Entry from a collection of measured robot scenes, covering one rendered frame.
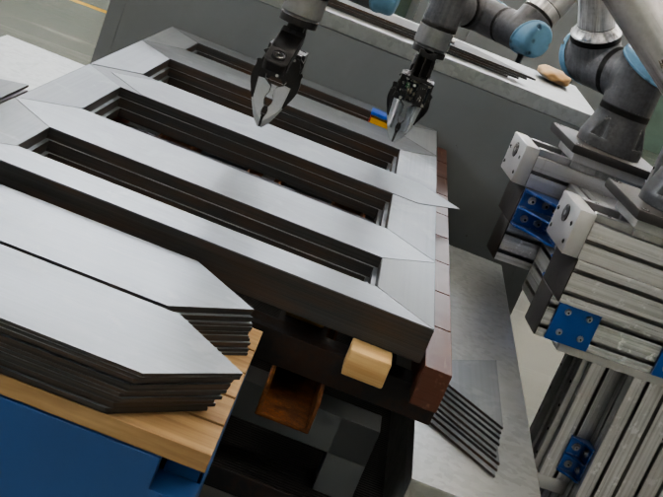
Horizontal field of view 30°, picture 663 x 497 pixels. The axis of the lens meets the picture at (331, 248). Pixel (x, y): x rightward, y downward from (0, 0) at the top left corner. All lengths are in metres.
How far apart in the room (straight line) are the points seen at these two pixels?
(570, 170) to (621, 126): 0.14
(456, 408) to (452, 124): 1.44
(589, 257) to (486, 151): 1.00
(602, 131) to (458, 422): 1.08
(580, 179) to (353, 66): 0.75
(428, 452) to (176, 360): 0.57
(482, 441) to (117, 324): 0.70
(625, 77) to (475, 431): 1.14
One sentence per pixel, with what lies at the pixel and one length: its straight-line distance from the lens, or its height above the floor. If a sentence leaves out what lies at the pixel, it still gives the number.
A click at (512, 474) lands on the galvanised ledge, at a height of 0.68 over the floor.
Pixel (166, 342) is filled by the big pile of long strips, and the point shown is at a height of 0.85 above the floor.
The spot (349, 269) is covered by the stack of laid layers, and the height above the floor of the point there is 0.83.
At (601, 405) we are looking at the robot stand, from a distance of 2.73.
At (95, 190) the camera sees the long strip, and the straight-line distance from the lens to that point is 1.75.
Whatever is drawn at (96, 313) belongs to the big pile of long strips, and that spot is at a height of 0.85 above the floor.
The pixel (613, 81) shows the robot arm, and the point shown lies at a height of 1.18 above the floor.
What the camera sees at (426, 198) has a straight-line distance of 2.43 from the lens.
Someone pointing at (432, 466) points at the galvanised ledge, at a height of 0.68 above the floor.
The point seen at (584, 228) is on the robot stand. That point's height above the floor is 0.96.
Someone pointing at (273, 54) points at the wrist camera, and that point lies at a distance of 2.17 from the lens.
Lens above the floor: 1.40
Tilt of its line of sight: 16 degrees down
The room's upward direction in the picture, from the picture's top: 22 degrees clockwise
